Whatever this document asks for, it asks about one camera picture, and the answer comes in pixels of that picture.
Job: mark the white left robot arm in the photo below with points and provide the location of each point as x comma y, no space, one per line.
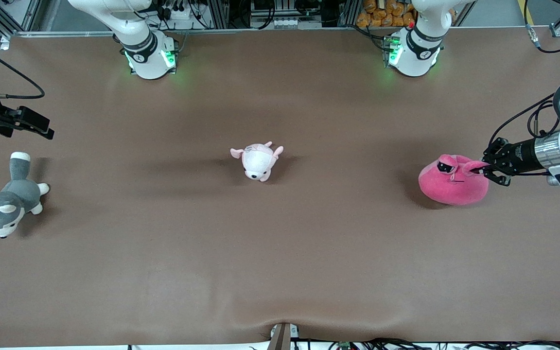
418,58

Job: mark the round pink plush toy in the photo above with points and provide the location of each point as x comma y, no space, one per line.
450,187

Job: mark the brown camera mount post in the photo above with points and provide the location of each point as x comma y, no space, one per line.
282,338

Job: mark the silver table edge rail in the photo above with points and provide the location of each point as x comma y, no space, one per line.
260,31

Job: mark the white pink dog plush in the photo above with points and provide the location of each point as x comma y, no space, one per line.
258,163

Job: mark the white power strip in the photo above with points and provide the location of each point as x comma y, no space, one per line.
178,12

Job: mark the brown table mat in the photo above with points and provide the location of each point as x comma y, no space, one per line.
280,253

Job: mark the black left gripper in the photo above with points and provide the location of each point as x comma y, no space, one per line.
519,155

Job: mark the orange packaged goods pile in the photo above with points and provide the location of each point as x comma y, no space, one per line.
387,14

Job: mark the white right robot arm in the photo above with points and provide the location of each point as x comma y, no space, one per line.
148,58

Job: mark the grey white husky plush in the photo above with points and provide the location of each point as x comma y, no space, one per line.
10,204

